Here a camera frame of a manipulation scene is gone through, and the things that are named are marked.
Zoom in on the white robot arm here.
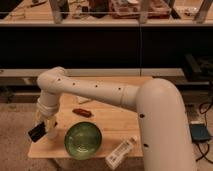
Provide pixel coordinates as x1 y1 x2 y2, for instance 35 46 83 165
36 67 197 171

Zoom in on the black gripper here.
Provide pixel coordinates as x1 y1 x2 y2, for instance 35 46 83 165
28 111 56 142

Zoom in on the wooden folding table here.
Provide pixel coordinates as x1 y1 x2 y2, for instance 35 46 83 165
27 76 154 159

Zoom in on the blue foot pedal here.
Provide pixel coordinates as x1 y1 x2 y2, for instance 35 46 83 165
190 124 211 142

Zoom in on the long background workbench shelf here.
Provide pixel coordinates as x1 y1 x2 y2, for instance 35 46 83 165
0 0 213 82

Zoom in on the brown oblong object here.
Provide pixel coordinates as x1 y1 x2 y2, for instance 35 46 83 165
72 108 92 118

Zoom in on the black pedal cable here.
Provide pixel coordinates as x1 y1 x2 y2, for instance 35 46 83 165
193 99 213 164

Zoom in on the white squeeze bottle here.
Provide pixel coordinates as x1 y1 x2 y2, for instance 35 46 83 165
105 137 137 170

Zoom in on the white eraser block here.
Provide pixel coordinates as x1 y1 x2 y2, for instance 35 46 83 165
77 96 92 104

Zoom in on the green round plate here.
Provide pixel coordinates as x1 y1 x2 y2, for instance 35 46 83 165
64 121 102 160

